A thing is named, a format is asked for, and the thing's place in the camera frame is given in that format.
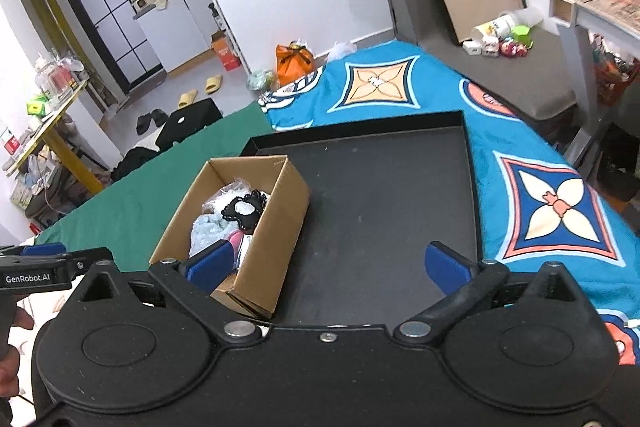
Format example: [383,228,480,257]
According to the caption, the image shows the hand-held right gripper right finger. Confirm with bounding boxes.
[394,242,583,348]

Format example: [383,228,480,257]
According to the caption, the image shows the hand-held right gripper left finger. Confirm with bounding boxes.
[75,239,263,344]

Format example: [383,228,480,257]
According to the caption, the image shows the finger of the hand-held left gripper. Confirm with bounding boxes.
[0,243,67,258]
[67,248,114,280]

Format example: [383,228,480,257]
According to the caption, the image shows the fluffy blue plush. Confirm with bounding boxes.
[189,213,236,258]

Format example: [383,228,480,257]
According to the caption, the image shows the purple tissue packet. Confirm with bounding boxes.
[234,234,255,269]

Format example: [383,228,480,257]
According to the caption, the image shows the black lace trimmed pad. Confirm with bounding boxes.
[220,189,268,233]

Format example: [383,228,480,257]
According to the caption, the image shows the brown cardboard box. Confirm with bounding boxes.
[149,155,311,320]

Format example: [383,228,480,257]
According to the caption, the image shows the black tray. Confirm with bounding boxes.
[240,109,483,327]

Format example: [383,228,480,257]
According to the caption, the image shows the person's left hand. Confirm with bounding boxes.
[0,307,35,400]

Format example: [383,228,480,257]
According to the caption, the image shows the yellow legged table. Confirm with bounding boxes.
[2,79,106,195]

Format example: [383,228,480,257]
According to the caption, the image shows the black clothes pile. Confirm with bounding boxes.
[111,147,160,182]

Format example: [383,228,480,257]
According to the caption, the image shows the bottle red label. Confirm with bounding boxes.
[0,127,21,155]

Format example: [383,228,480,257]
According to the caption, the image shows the black stool white dots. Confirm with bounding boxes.
[156,98,223,152]

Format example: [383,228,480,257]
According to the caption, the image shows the clear glass jar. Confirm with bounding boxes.
[35,57,83,98]

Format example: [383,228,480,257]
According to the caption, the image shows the blue patterned blanket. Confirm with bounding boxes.
[260,41,640,368]

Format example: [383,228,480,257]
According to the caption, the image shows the clear plastic bag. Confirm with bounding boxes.
[246,69,277,94]

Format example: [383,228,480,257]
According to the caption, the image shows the grey bench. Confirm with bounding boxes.
[420,27,578,122]

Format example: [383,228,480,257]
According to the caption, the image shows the orange cardboard box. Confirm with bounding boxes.
[211,31,242,72]

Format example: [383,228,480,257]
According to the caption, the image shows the orange gift bag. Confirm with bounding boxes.
[276,42,316,86]

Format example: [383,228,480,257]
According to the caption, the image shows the white narrow rack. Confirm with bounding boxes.
[209,0,251,75]

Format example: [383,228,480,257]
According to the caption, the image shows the red pink figurine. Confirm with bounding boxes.
[499,38,528,58]

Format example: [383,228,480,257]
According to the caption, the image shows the white kitchen cabinet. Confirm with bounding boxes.
[134,0,221,72]

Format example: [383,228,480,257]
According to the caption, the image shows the white plastic bag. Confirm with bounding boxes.
[326,41,357,60]

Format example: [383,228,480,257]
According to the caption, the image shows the black framed glass door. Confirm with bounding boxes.
[52,0,166,95]

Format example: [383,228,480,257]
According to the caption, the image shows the white jar yellow label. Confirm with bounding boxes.
[472,7,543,42]

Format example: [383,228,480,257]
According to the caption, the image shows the grey desk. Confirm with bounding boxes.
[548,0,640,168]

